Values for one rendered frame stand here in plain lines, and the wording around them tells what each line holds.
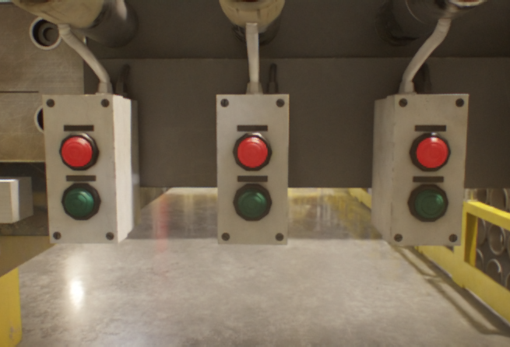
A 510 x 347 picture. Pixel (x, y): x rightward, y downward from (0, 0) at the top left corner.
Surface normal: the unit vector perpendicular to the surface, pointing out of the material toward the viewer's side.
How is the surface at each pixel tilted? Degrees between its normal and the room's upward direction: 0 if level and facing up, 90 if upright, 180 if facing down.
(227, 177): 90
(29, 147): 90
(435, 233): 90
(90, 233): 90
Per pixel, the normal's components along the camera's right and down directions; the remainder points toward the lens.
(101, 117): -0.03, 0.11
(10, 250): 1.00, 0.00
